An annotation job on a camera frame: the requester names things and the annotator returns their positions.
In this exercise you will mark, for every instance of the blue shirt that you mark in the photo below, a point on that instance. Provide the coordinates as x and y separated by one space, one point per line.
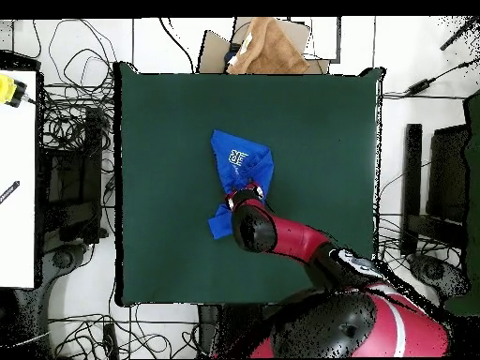
225 144

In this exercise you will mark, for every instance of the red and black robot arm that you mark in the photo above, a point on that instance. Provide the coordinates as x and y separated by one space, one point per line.
292 236

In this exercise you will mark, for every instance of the dark green table cloth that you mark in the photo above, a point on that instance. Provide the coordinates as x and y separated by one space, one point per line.
168 112

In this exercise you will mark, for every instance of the cardboard box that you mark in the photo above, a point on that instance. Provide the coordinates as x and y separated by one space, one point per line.
213 52

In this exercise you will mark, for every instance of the brown towel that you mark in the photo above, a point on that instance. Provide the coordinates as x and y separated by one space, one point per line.
270 52

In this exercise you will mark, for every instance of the white table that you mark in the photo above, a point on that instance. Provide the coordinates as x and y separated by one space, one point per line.
17 168

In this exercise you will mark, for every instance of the black marker pen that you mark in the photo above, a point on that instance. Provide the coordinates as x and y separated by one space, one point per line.
9 192

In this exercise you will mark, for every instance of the black chair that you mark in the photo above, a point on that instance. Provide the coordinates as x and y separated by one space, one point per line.
448 172

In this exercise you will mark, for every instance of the yellow and black tool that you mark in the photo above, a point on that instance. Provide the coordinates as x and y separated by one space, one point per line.
7 90

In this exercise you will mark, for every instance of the black rod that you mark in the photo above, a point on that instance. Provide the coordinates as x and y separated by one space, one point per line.
459 33

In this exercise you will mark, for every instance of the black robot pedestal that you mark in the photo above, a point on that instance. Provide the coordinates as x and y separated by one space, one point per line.
208 326

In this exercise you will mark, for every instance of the black metal frame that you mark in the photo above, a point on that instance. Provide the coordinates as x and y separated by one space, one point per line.
92 168

